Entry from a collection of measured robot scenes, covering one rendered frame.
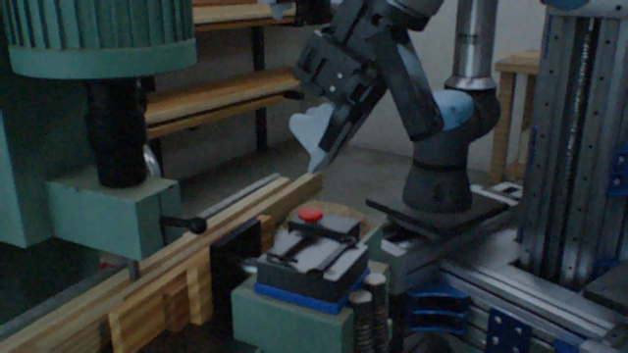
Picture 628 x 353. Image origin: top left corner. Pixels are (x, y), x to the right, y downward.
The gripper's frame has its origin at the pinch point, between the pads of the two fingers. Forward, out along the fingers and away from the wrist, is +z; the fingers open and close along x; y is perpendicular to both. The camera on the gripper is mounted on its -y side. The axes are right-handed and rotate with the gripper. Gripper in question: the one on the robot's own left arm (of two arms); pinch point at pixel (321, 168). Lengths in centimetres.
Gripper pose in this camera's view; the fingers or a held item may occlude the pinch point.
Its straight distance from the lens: 63.8
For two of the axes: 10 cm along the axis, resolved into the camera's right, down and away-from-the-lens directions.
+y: -7.7, -6.0, 2.1
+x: -4.5, 2.9, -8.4
